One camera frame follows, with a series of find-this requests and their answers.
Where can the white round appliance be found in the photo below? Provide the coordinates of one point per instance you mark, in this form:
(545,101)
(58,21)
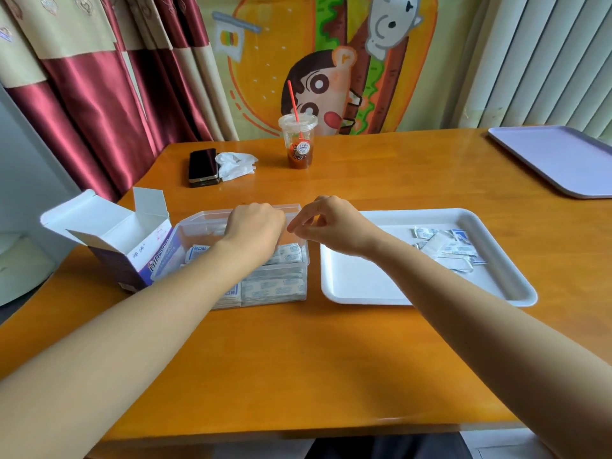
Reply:
(24,267)

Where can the open white purple cardboard box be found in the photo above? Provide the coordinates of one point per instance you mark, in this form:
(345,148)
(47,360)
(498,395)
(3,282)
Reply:
(119,238)

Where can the crumpled white tissue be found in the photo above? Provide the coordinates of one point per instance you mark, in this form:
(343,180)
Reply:
(235,164)

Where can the person's right forearm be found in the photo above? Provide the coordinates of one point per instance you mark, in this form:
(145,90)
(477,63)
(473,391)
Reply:
(487,339)

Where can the black smartphone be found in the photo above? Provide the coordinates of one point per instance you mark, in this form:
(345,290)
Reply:
(203,166)

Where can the person's right thumb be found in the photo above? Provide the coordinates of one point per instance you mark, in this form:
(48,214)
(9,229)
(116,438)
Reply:
(308,233)

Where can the red drinking straw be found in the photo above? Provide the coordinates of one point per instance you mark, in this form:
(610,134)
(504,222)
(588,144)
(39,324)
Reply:
(292,102)

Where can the clear plastic drink cup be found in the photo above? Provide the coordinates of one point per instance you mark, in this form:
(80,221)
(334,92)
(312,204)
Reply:
(299,152)

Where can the white rectangular tray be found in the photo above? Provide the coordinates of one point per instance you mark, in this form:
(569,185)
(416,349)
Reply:
(363,281)

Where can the stack of white bandage packets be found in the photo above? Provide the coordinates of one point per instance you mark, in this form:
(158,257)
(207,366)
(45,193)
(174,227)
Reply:
(275,286)

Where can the person's left fingers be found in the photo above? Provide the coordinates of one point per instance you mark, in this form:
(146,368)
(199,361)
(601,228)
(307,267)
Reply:
(280,229)

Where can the person's left forearm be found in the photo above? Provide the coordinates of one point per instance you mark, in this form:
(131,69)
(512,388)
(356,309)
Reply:
(119,344)

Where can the person's right hand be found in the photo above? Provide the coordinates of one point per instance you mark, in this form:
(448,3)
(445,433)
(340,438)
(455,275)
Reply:
(344,229)

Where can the red and beige curtain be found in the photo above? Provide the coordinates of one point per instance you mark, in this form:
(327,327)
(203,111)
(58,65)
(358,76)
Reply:
(95,90)

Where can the person's left hand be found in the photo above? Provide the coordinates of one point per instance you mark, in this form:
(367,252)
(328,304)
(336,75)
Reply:
(253,229)

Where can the cartoon burger wall hanging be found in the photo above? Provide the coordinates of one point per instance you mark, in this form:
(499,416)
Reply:
(296,52)

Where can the clear plastic container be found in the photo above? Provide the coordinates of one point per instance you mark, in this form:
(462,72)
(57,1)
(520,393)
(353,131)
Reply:
(201,223)

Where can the lavender plastic tray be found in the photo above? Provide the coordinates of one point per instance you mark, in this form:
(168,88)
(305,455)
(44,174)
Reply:
(554,160)

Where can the pile of torn wrappers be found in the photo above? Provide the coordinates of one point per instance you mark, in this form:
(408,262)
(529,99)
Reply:
(449,248)

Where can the white vertical blinds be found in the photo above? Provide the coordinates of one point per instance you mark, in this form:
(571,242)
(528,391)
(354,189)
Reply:
(540,57)

